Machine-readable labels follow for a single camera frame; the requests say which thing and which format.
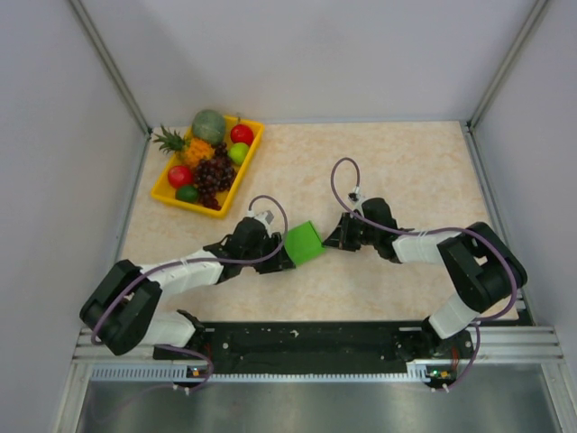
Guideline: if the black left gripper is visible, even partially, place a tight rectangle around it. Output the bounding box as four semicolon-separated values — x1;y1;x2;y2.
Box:
242;232;295;274

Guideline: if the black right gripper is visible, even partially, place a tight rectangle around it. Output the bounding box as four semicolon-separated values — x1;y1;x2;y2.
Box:
323;212;380;252

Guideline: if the green paper box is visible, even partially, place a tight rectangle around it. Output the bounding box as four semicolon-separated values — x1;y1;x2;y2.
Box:
284;221;325;267

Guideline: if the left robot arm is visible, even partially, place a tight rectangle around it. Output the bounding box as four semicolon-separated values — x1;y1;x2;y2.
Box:
79;212;296;358

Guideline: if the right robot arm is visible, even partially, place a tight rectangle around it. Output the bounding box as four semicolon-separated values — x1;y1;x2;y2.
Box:
323;193;528;360

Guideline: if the purple grape bunch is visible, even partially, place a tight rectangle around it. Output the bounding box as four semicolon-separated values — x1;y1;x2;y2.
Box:
194;143;236;210

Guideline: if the green lime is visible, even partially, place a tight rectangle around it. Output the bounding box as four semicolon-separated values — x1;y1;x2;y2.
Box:
175;185;199;204

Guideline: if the green apple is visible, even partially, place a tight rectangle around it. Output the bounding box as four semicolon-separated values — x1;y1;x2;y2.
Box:
227;143;250;166

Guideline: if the red pomegranate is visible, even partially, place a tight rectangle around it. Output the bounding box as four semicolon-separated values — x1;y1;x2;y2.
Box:
167;165;194;189

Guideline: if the red apple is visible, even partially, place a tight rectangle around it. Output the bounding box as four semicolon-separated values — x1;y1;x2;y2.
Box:
230;124;254;146

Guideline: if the yellow plastic tray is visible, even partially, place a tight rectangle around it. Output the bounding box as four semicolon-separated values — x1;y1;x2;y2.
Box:
151;109;265;217

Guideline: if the pineapple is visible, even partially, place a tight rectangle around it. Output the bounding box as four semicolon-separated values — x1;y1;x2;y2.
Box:
153;125;214;169

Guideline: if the green melon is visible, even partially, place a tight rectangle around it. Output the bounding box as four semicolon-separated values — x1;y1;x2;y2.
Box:
191;109;226;146

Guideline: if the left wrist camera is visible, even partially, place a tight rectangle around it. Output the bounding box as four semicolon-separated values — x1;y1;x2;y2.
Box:
246;209;274;226

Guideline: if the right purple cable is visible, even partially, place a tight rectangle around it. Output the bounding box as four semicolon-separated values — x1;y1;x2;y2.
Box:
331;157;518;392

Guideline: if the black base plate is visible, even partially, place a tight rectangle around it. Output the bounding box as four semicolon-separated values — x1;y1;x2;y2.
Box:
152;320;474;374

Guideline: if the white slotted cable duct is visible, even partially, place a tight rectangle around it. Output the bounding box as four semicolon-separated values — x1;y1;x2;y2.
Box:
90;364;441;384

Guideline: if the aluminium frame rail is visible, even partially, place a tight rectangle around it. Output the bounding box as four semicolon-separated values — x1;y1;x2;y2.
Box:
72;327;565;364

